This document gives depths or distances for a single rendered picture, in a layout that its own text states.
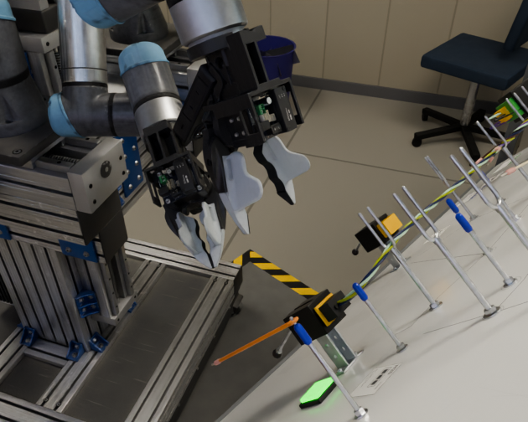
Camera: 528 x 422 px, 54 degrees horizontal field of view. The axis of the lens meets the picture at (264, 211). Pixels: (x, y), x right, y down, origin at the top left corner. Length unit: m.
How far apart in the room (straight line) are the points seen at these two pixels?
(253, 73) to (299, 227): 2.06
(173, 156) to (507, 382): 0.50
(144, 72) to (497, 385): 0.63
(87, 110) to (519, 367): 0.74
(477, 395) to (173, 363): 1.43
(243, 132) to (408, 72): 3.27
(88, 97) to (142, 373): 1.07
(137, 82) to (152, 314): 1.24
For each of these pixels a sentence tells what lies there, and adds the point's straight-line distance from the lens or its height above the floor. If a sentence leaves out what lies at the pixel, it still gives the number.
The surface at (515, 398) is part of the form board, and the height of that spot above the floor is 1.35.
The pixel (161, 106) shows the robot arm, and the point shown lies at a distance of 0.79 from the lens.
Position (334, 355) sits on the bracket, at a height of 1.10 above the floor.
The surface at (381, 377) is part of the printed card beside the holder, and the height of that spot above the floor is 1.19.
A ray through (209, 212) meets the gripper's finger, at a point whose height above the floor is 1.18.
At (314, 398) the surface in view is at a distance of 0.62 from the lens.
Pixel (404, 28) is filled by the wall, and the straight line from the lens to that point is 3.70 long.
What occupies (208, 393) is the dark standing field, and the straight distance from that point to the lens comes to 1.96.
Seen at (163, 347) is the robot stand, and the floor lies 0.21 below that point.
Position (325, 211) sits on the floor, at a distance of 2.69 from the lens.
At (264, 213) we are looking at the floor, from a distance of 2.65.
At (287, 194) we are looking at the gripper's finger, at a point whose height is 1.26.
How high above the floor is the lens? 1.64
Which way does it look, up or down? 38 degrees down
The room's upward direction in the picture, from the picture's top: straight up
